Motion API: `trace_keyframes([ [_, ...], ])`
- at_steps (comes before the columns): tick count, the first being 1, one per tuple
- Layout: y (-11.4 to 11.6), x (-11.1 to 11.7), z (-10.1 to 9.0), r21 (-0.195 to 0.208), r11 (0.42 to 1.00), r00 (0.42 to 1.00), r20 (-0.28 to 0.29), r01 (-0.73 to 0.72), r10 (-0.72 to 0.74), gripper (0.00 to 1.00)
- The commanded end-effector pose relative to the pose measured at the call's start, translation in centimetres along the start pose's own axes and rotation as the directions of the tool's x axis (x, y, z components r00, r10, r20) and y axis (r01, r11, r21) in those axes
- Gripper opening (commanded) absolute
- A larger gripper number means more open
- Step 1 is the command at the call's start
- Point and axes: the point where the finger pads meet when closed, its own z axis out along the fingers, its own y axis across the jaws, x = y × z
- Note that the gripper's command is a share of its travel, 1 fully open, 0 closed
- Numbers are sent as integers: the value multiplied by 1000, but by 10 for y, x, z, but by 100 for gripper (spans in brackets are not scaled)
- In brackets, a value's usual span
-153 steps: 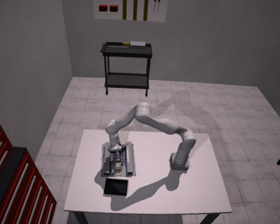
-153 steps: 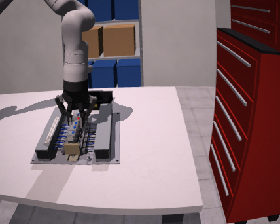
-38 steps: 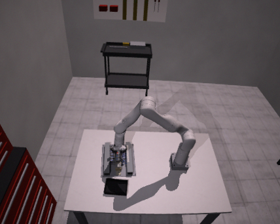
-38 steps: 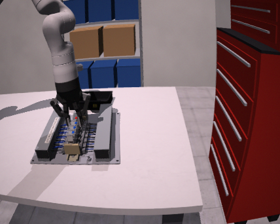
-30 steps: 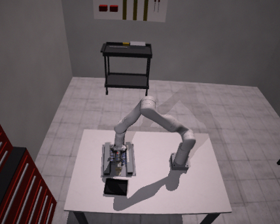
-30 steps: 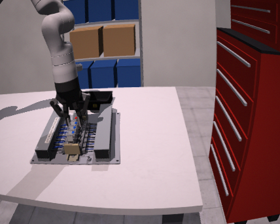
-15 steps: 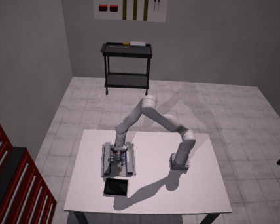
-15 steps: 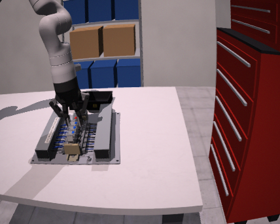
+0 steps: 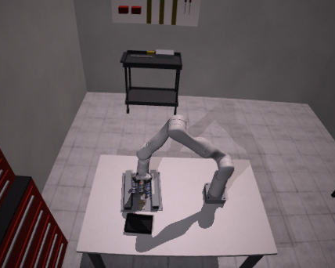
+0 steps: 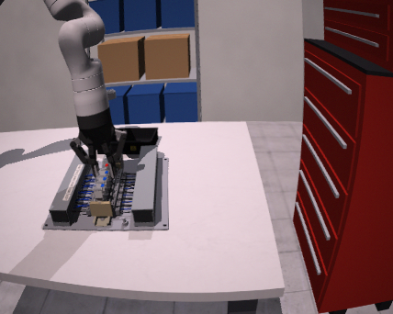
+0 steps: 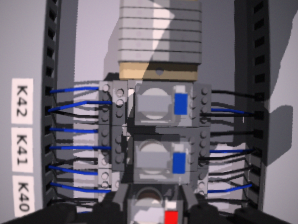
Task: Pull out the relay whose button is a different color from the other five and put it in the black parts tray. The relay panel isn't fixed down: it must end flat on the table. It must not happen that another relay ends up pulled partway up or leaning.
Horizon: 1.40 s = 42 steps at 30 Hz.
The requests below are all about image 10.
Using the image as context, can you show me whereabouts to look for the black parts tray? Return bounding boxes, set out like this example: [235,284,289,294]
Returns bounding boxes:
[110,128,158,154]

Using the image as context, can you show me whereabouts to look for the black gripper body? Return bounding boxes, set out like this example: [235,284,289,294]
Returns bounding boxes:
[76,108,116,151]

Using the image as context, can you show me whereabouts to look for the grey relay panel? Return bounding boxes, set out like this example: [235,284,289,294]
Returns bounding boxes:
[42,145,169,230]

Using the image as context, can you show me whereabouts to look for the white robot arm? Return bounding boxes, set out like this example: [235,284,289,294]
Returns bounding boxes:
[43,0,116,117]

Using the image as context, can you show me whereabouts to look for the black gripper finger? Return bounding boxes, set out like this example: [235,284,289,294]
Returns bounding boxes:
[99,129,128,179]
[70,136,98,178]

